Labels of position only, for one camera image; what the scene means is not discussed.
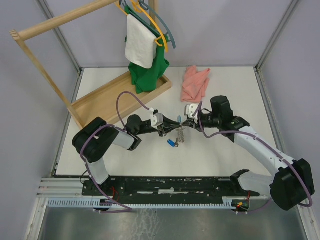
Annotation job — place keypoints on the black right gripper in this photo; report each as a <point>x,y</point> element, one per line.
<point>192,123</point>

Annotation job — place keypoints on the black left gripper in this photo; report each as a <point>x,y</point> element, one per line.
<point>169,125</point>

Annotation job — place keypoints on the key with solid blue tag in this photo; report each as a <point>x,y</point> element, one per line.
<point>172,143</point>

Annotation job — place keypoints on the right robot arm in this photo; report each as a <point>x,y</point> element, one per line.
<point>290,181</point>

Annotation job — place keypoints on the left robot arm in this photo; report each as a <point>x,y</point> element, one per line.
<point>93,141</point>

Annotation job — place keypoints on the pink cloth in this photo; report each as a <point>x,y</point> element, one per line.
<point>195,84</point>

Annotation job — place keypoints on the green shirt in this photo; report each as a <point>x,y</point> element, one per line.
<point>145,80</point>

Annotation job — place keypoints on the wooden clothes rack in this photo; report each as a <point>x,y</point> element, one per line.
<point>28,100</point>

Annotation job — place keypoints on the yellow hanger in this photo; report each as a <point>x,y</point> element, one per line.
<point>163,34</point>

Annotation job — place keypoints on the white towel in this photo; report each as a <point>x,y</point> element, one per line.
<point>140,43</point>

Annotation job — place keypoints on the grey-blue hanger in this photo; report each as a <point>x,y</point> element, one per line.
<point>126,8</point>

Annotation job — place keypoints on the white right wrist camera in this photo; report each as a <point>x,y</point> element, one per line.
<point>191,111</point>

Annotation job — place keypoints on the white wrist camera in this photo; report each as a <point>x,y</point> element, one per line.
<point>191,111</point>
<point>156,118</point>

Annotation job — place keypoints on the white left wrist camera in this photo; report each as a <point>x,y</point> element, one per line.
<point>156,118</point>

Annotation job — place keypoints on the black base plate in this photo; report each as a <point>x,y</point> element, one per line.
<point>173,190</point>

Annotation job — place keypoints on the aluminium frame rail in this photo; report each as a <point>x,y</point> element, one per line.
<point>47,12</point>

